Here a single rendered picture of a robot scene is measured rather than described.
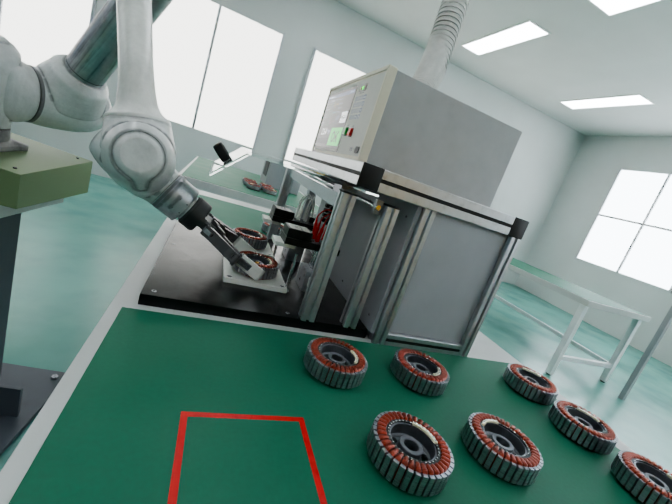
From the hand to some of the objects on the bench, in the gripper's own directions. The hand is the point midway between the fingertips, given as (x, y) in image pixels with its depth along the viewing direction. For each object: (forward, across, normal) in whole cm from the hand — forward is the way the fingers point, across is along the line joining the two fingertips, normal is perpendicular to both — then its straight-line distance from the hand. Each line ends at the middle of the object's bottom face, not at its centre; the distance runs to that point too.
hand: (254, 263), depth 87 cm
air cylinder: (+15, 0, +4) cm, 15 cm away
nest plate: (+2, 0, -3) cm, 3 cm away
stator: (+1, 0, -2) cm, 2 cm away
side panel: (+38, +21, +14) cm, 46 cm away
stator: (+33, +52, +12) cm, 63 cm away
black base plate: (+4, -12, -4) cm, 13 cm away
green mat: (+23, +53, +6) cm, 58 cm away
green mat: (+24, -76, +6) cm, 80 cm away
